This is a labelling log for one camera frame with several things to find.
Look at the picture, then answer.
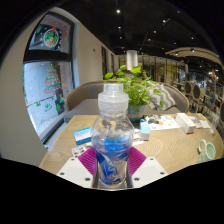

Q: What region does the light blue tissue pack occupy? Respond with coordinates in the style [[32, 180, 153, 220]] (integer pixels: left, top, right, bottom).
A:
[[139, 118, 151, 141]]

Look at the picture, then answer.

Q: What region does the clear plastic cup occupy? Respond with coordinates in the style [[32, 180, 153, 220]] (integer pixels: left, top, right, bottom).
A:
[[209, 112, 222, 136]]

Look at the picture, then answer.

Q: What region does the small white brown box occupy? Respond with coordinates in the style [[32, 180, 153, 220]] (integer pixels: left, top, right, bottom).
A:
[[175, 112, 197, 134]]

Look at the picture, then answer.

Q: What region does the group of dining chairs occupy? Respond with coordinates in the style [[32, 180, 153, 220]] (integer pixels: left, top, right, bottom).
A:
[[181, 79, 224, 124]]

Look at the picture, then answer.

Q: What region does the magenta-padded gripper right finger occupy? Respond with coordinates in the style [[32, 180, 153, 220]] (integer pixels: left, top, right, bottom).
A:
[[125, 146, 169, 189]]

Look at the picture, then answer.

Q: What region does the clear blue-label drink bottle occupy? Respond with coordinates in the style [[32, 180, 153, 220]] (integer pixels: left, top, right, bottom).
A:
[[90, 83, 135, 188]]

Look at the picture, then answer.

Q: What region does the curved grey sofa bench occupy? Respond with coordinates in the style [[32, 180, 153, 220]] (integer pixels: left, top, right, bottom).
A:
[[63, 79, 190, 124]]

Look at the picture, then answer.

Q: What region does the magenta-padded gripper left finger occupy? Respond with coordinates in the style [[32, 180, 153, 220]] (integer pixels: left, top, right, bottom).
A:
[[56, 147, 99, 189]]

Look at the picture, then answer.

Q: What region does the printed paper leaflet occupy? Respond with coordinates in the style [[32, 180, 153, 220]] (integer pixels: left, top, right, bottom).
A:
[[146, 114, 181, 132]]

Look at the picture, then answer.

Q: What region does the small blue white pack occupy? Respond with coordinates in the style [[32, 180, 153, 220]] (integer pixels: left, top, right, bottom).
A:
[[73, 126, 93, 146]]

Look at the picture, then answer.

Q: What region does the white cylindrical column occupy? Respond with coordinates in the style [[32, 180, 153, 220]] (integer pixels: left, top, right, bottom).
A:
[[125, 49, 139, 71]]

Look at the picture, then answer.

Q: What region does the green potted plant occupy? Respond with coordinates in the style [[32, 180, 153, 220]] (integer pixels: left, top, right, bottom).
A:
[[103, 64, 164, 124]]

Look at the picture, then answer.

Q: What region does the group of ceiling lights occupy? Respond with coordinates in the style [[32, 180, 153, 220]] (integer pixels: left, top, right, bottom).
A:
[[114, 8, 214, 56]]

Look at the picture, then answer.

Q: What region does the small sticker sheet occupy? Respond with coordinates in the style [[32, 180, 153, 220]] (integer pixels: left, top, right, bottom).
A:
[[71, 144, 88, 158]]

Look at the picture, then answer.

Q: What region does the pale green mug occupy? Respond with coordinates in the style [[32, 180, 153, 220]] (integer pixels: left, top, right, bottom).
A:
[[197, 138, 217, 164]]

